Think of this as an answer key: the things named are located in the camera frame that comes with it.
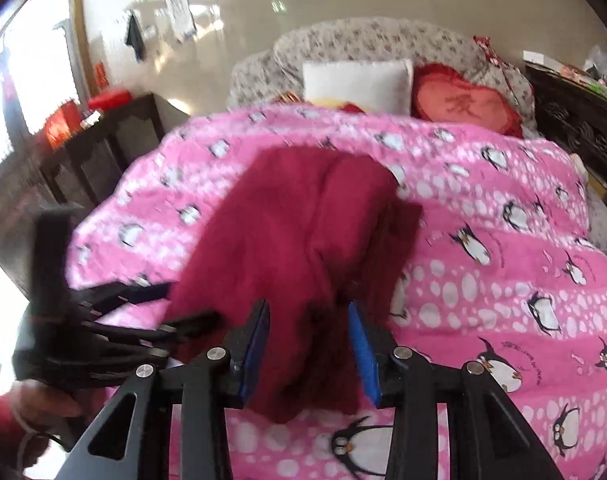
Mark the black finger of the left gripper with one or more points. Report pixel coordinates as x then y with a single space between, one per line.
116 350
111 296

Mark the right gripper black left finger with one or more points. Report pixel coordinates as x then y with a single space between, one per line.
130 437

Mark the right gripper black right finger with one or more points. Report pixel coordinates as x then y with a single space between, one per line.
488 436

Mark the dark red garment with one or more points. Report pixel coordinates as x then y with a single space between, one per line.
307 230

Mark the red sleeve forearm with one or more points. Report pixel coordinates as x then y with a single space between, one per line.
12 434

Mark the person's left hand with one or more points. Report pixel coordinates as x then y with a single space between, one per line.
39 408

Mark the dark wooden side table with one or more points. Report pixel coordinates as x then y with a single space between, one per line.
84 172

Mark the pink penguin blanket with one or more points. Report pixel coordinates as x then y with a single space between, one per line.
503 271

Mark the red box on table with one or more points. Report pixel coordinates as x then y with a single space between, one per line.
109 99

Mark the floral grey quilt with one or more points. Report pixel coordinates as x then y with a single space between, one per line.
264 75

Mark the yellow red folded cloth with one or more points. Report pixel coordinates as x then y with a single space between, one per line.
289 97

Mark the white pillow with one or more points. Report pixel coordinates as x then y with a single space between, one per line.
379 87

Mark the dark wooden headboard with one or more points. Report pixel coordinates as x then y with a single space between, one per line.
572 115

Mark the red heart cushion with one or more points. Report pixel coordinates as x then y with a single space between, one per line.
441 94

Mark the red patterned bag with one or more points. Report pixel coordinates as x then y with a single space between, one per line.
494 58

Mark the dark cloth hanging on wall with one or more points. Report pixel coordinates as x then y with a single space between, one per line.
134 38

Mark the white wall poster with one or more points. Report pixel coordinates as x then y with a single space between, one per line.
181 19

